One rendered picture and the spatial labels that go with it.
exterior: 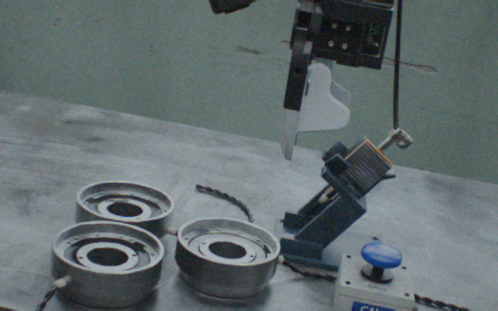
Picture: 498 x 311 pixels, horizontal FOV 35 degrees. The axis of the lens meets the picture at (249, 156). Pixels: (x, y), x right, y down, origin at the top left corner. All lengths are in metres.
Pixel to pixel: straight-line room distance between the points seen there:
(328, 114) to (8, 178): 0.45
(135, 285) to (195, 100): 1.75
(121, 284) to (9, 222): 0.21
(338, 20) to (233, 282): 0.27
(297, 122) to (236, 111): 1.74
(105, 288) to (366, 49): 0.31
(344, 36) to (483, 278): 0.38
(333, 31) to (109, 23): 1.81
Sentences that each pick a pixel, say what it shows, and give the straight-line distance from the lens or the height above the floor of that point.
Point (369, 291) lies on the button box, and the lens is 0.75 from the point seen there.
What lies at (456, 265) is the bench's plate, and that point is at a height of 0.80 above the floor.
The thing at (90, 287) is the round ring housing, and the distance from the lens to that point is 0.72.
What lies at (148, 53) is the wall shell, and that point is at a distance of 2.45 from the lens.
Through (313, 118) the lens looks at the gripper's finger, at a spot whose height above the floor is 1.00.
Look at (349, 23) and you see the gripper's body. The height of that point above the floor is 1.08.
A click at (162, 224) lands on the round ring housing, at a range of 0.83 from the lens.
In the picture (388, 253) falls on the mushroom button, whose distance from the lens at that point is 0.76.
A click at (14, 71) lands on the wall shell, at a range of 2.61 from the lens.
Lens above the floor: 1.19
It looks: 20 degrees down
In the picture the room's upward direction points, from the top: 9 degrees clockwise
